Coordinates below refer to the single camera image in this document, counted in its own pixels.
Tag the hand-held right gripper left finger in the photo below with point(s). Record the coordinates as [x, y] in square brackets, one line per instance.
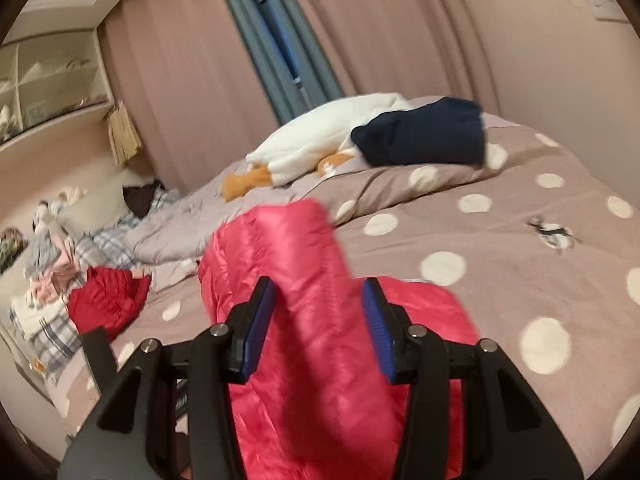
[260, 320]

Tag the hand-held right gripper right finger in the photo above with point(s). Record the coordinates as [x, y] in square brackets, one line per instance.
[375, 325]

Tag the pink hooded down jacket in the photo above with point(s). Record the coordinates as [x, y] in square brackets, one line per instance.
[300, 310]

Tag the pile of pink clothes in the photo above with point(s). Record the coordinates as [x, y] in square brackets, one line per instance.
[50, 260]

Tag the red folded down jacket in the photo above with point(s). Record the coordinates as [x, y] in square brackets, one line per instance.
[105, 300]

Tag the white garment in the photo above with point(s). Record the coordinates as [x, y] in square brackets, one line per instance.
[30, 317]

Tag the grey duvet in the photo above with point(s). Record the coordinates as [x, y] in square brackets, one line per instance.
[200, 220]

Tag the polka dot bed sheet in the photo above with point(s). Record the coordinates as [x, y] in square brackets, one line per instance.
[500, 285]

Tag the floral patterned cloth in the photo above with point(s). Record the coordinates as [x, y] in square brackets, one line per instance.
[10, 247]

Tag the white pillow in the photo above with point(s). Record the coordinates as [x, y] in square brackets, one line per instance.
[95, 200]

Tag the small plush toys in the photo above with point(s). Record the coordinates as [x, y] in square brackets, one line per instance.
[55, 205]

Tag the black cloth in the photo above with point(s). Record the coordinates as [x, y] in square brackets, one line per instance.
[142, 195]

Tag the white goose plush toy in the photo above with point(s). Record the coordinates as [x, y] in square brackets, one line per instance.
[320, 135]

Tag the navy folded garment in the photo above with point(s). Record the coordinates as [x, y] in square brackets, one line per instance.
[425, 135]

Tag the pink curtain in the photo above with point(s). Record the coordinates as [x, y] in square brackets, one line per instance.
[175, 85]

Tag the blue curtain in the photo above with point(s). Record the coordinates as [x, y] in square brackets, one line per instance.
[280, 45]

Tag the white wall shelf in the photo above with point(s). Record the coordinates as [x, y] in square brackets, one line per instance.
[50, 75]

